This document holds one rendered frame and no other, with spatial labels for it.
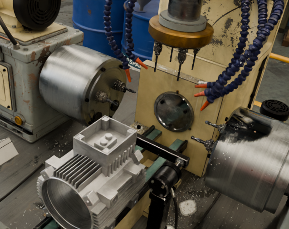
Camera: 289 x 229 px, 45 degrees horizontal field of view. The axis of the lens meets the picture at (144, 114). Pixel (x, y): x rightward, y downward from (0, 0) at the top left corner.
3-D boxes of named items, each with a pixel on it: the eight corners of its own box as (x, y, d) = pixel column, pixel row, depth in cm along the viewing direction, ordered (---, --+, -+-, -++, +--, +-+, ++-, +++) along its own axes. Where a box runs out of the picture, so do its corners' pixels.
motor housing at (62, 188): (89, 172, 104) (90, 119, 93) (143, 203, 96) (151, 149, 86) (37, 215, 89) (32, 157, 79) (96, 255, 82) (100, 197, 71)
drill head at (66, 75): (60, 82, 148) (59, 23, 134) (133, 114, 133) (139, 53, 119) (12, 106, 129) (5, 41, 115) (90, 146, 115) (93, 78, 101)
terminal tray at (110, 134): (102, 136, 94) (104, 114, 90) (135, 153, 90) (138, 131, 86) (71, 160, 85) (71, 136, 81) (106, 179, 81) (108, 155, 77)
